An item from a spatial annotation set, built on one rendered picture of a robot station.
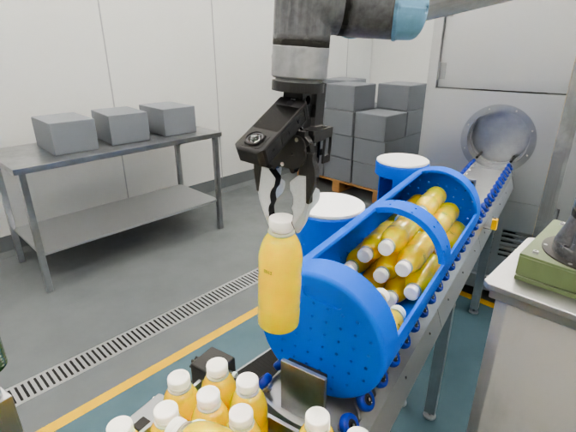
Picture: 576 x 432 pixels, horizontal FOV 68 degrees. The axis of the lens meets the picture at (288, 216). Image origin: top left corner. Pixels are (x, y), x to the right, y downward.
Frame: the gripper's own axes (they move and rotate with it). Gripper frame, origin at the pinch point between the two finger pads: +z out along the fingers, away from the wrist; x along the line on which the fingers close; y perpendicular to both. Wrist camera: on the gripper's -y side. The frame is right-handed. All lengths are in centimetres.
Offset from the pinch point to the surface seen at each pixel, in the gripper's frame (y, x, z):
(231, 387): -1.5, 7.7, 34.2
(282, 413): 7.6, 1.6, 44.8
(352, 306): 13.2, -8.1, 18.5
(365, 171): 376, 121, 92
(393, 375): 31, -14, 44
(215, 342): 108, 104, 138
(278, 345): 14.6, 7.7, 35.2
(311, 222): 82, 35, 35
